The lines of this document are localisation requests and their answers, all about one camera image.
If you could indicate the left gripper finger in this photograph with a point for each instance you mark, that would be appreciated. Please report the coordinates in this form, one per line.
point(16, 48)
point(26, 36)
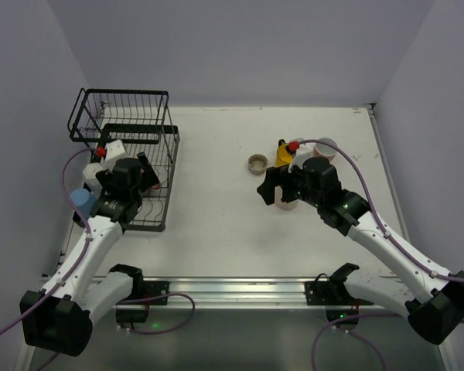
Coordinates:
point(151, 179)
point(145, 164)

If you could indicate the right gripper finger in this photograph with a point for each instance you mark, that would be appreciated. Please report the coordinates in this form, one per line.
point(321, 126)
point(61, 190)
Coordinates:
point(276, 174)
point(266, 190)

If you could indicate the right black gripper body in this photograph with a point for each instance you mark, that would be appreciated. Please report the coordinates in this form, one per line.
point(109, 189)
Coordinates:
point(284, 185)

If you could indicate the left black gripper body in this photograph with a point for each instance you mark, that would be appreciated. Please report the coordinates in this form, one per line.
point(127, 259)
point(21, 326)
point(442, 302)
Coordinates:
point(140, 172)

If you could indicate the beige speckled ceramic cup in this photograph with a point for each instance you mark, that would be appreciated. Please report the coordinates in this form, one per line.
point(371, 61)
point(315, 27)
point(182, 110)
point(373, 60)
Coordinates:
point(257, 164)

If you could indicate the yellow mug black handle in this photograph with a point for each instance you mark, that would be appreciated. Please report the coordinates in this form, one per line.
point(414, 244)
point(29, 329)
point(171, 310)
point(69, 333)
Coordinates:
point(283, 154)

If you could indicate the pink square mug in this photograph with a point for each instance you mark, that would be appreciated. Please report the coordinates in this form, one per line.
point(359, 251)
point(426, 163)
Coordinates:
point(325, 148)

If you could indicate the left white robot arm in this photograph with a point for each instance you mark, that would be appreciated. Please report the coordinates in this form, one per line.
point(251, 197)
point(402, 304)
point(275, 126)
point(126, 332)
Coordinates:
point(60, 317)

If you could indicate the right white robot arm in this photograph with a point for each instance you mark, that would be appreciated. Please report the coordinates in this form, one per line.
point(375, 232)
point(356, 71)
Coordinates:
point(428, 295)

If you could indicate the white hexagonal cup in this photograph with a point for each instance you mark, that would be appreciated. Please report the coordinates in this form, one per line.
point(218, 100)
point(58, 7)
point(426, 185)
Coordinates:
point(89, 174)

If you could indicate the light blue plastic cup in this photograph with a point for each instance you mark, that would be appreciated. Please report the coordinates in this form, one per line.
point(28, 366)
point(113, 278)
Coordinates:
point(83, 200)

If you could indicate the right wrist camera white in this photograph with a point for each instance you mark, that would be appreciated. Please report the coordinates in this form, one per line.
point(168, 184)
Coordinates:
point(300, 153)

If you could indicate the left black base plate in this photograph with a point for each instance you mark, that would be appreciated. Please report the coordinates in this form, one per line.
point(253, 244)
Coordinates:
point(151, 293)

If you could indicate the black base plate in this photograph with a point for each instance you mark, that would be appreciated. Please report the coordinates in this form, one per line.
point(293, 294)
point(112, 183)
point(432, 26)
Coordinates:
point(330, 291)
point(151, 293)

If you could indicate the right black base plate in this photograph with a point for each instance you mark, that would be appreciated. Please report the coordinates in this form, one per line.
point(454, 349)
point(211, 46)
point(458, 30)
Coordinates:
point(330, 291)

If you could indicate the aluminium mounting rail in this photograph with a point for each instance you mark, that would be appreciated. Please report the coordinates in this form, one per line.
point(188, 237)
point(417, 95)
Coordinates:
point(218, 292)

